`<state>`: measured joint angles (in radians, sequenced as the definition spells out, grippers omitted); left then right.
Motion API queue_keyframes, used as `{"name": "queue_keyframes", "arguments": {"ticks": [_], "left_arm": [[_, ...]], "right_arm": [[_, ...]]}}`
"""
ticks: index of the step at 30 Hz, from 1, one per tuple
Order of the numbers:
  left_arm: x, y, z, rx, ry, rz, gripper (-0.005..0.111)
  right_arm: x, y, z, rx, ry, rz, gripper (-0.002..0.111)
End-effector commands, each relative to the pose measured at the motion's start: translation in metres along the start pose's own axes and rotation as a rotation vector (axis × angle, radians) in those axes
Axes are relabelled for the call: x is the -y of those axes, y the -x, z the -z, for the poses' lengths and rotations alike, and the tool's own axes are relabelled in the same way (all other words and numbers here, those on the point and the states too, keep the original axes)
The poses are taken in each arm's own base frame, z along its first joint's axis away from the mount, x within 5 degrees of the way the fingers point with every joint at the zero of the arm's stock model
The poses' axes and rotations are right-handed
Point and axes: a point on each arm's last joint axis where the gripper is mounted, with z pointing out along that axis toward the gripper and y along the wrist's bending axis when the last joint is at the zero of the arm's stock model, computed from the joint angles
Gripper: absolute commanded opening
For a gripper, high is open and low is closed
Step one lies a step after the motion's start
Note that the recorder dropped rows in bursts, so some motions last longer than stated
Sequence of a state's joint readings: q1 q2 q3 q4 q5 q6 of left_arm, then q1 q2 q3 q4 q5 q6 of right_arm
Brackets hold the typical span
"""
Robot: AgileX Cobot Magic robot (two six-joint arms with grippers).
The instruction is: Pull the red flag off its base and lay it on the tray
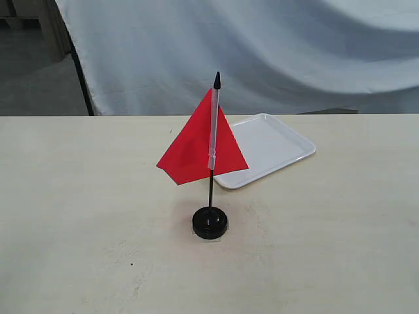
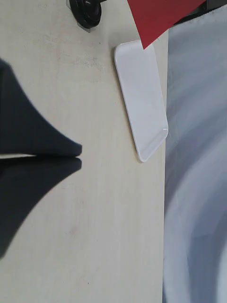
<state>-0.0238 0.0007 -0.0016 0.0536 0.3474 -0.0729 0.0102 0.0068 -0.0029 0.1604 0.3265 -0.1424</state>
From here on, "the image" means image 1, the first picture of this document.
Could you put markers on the white backdrop cloth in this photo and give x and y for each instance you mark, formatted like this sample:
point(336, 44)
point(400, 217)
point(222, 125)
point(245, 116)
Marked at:
point(278, 57)

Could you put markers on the red flag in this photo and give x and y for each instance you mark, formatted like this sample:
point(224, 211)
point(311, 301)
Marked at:
point(205, 147)

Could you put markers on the black backdrop stand pole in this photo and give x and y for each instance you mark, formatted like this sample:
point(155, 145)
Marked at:
point(81, 78)

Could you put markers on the black round flag base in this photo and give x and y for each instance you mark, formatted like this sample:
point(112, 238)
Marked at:
point(209, 223)

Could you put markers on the wooden furniture in background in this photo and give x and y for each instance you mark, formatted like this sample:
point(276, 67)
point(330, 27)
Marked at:
point(16, 13)

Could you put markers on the white rectangular plastic tray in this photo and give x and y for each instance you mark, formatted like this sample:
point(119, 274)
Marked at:
point(267, 145)

